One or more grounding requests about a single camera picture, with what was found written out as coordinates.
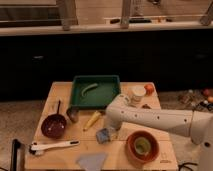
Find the green item in bowl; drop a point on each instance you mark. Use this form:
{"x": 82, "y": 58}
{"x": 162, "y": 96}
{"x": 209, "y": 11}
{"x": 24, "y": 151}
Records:
{"x": 142, "y": 146}

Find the small metal cup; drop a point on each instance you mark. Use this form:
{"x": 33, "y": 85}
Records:
{"x": 72, "y": 113}

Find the green plastic tray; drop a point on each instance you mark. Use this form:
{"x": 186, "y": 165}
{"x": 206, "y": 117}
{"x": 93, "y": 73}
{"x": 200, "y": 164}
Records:
{"x": 97, "y": 98}

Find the white cup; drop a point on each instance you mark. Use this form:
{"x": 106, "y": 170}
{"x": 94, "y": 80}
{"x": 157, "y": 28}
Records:
{"x": 137, "y": 93}

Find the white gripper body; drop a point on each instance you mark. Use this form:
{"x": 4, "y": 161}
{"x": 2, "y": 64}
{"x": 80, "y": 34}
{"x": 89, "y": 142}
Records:
{"x": 112, "y": 127}

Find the grey triangular cloth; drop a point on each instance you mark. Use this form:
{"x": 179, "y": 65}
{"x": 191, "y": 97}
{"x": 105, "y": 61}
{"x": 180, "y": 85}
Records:
{"x": 92, "y": 162}

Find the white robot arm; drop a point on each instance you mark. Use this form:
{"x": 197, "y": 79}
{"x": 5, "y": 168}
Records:
{"x": 194, "y": 124}

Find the orange bowl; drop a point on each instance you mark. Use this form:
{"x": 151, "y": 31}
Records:
{"x": 135, "y": 158}

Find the orange tomato toy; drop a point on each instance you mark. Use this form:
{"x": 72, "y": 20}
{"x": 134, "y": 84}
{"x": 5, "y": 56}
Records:
{"x": 149, "y": 89}

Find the green cucumber toy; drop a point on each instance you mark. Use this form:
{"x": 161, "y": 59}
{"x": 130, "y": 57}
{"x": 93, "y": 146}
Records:
{"x": 89, "y": 87}

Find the blue sponge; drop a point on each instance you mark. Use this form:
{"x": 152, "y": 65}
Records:
{"x": 103, "y": 136}

